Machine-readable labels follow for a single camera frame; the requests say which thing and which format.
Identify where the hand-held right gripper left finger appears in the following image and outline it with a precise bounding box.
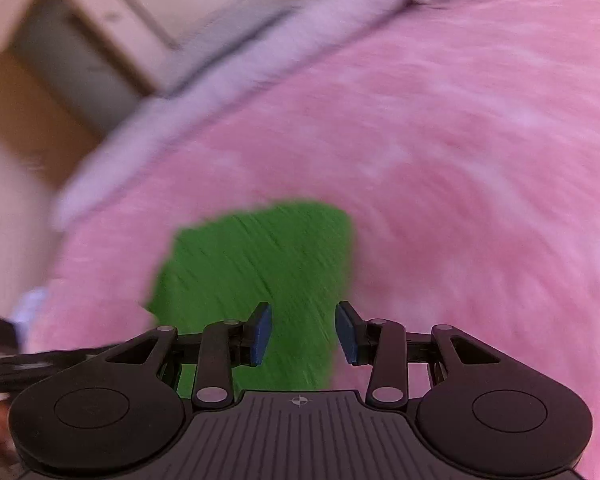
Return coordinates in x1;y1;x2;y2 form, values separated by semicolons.
104;301;273;409

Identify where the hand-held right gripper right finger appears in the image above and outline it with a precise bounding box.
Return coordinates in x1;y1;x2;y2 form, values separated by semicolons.
335;301;503;409

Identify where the green knit vest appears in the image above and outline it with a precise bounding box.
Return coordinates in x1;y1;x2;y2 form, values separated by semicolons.
145;200;356;391

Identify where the pink floral blanket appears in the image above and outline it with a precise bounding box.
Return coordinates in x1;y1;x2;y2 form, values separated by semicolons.
27;0;600;480

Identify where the striped lilac duvet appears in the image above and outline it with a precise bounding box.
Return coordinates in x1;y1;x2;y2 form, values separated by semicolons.
52;0;481;231

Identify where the wooden door frame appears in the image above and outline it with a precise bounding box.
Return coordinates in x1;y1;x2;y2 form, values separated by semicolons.
0;0;156;186

